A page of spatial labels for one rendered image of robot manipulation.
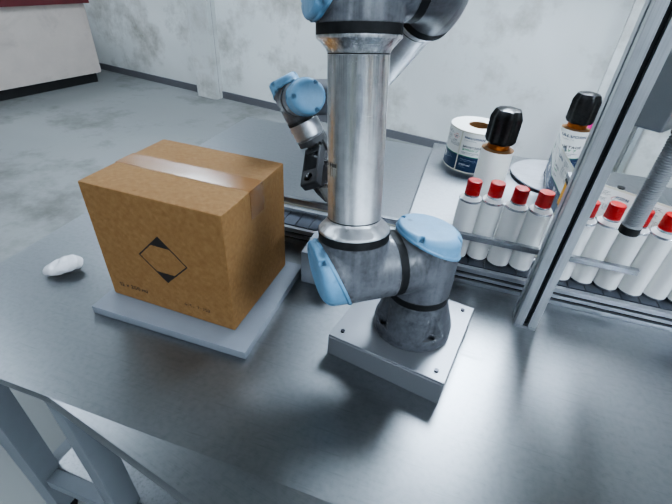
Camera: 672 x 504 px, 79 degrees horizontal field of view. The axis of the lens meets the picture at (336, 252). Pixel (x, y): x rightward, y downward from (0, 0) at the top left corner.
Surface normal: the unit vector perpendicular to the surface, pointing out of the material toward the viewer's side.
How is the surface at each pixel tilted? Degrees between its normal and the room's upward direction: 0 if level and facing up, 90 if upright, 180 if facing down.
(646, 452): 0
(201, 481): 0
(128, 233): 90
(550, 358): 0
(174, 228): 90
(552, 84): 90
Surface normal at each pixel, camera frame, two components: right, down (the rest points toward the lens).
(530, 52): -0.48, 0.49
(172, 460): 0.06, -0.81
